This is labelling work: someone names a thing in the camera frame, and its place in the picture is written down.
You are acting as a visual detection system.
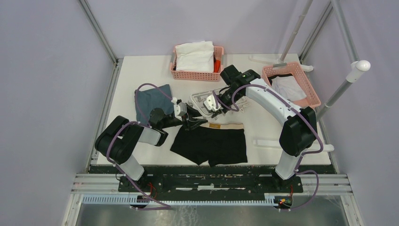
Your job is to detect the white crumpled cloth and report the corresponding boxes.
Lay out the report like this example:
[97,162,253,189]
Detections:
[175,41,214,73]

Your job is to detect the light grey underwear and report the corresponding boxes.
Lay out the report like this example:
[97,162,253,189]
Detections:
[271,75,307,101]

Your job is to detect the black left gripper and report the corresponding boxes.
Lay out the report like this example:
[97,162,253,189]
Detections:
[161,103,208,130]

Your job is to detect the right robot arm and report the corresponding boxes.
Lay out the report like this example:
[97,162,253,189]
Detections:
[203,65,320,192]

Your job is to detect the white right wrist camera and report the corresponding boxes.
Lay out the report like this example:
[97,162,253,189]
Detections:
[203,95,222,113]

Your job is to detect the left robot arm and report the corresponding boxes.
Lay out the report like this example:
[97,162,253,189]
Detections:
[95,103,208,192]

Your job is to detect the metal drying rack stand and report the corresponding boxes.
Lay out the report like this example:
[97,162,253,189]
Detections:
[249,0,372,153]

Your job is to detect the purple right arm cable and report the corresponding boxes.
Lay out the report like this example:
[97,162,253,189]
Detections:
[212,84,325,211]

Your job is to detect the folded blue-grey cloth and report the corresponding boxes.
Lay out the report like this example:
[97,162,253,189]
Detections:
[134,84,174,125]

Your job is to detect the pink basket with underwear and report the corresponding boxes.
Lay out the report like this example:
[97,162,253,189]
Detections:
[261,62,321,108]

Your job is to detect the black underwear beige waistband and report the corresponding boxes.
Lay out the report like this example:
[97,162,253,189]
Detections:
[170,123,247,167]

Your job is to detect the pink basket with white cloth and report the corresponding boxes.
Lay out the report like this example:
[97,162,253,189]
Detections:
[169,46,224,82]

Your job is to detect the white clip hanger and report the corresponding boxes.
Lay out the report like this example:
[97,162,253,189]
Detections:
[189,90,250,118]

